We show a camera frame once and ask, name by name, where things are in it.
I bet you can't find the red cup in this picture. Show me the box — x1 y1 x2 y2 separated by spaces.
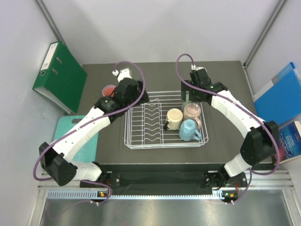
103 86 116 97

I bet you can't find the purple cup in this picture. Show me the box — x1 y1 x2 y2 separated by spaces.
102 85 117 97

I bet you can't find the white wire dish rack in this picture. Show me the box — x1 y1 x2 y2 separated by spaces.
124 90 209 150

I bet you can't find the green cup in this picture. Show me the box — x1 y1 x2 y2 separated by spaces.
182 95 191 110

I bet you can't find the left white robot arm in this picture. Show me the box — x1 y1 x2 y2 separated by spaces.
38 78 149 187

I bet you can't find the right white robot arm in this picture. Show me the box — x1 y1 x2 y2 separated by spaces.
181 65 279 186

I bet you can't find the pink mug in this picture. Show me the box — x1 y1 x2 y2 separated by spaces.
183 103 202 129

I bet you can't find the blue mug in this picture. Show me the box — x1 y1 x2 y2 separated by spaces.
179 119 202 142

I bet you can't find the teal cutting board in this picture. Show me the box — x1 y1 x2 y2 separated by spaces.
54 115 98 163

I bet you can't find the blue folder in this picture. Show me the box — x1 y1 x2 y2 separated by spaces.
254 62 301 125

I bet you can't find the Jane Eyre book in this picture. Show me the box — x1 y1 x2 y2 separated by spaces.
279 121 301 163

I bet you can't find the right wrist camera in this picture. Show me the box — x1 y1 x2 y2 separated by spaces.
191 64 207 72

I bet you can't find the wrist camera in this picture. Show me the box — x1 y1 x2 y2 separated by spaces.
112 68 132 82
191 64 207 72

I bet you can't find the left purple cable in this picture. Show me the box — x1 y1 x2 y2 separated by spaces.
32 61 145 204

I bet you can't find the purple cable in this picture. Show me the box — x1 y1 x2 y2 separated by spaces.
175 53 280 205
32 61 145 204

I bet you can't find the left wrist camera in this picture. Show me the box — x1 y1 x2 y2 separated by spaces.
112 68 132 82

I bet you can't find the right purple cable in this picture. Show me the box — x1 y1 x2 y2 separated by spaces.
175 53 280 205

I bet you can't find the cream mug black handle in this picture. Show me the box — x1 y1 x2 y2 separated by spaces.
163 108 183 130

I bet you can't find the green ring binder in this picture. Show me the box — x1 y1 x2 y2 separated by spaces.
32 41 87 114

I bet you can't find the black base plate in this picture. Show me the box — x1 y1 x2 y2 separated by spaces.
79 162 250 195

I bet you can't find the aluminium rail frame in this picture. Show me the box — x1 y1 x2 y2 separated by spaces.
29 170 301 226

